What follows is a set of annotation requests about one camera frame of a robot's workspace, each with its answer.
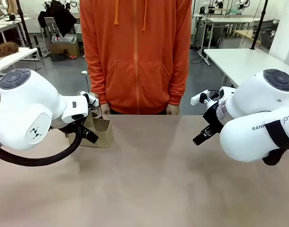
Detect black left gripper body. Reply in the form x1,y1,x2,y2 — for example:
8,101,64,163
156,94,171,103
51,115,88,134

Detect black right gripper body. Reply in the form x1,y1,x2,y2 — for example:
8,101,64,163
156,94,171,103
202,102,225,133

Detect person's left forearm orange sleeve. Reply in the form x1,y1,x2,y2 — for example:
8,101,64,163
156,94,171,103
168,54,190,106

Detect person's right forearm orange sleeve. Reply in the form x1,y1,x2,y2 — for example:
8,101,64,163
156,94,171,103
88,54,107,106

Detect brown cardboard cup carrier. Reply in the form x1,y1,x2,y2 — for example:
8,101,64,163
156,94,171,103
65,110,114,149

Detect person's right hand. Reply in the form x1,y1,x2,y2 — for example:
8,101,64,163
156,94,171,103
100,102,111,115

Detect person's left hand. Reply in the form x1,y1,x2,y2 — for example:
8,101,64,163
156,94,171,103
166,104,181,116

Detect small round white stand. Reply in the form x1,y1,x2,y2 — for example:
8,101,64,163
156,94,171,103
81,70,91,93

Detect large white side table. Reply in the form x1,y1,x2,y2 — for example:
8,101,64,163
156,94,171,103
203,48,289,89

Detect black bag on floor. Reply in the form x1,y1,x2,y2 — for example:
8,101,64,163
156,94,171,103
51,53,66,62

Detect brown cardboard box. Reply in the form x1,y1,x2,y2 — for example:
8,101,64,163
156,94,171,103
49,41,80,57

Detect light wooden table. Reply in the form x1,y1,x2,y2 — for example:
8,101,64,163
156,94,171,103
234,29,263,46

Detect white table with fur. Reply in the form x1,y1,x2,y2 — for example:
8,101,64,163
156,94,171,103
0,47,38,76

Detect white foam box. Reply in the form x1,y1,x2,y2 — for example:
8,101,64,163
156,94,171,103
51,34,78,44

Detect person in orange hoodie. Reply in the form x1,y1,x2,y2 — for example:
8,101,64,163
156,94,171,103
79,0,193,116

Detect white workbench table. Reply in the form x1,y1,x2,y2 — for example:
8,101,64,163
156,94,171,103
205,16,262,52

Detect brown fur pile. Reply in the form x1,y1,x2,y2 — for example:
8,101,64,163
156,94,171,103
0,42,19,60

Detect tall black stand pole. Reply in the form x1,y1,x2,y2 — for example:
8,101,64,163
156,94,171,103
250,0,269,50

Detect black tripod pole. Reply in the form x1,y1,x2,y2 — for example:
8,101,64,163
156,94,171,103
15,0,34,49

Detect black cloth on chair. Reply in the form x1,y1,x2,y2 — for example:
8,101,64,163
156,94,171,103
37,0,78,38

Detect white cluttered desk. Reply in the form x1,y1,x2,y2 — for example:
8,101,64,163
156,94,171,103
0,17,31,47

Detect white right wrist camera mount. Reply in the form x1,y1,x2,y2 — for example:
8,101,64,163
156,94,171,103
190,89,219,106

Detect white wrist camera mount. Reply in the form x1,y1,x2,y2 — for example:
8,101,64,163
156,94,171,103
79,91,99,107
190,89,219,106

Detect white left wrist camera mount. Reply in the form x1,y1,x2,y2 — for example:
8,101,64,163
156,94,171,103
79,91,99,107

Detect black left arm cable sleeve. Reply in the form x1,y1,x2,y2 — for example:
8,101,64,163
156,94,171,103
0,122,87,167

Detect short black post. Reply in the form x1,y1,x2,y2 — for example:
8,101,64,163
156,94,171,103
33,34,44,58

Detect wire mesh basket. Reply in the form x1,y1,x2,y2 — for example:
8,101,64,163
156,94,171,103
259,30,278,50

